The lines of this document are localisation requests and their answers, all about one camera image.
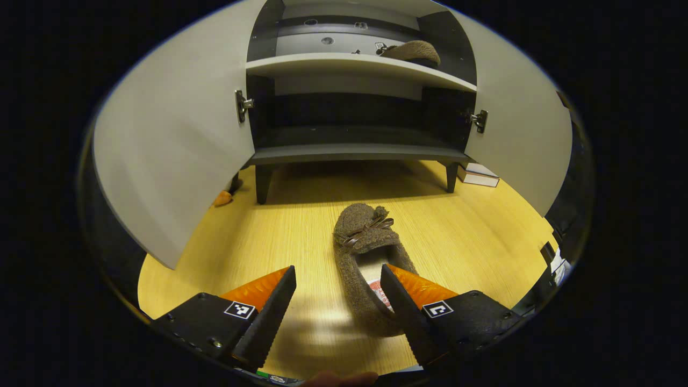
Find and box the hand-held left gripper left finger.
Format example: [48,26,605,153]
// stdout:
[150,265,298,371]

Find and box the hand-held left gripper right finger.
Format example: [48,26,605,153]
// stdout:
[379,263,525,371]

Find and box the brown fuzzy shoe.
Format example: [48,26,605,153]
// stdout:
[332,203,420,338]
[379,40,441,68]

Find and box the white shoe cabinet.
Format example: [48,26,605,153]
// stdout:
[245,0,479,206]

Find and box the white shoe cabinet door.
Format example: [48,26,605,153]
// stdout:
[91,0,269,270]
[449,8,573,217]

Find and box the metal door hinge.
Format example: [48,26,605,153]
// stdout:
[465,109,489,134]
[234,89,255,124]

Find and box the white cabinet shelf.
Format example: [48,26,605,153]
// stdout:
[246,52,478,93]

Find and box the white cardboard box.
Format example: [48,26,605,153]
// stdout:
[457,162,500,188]

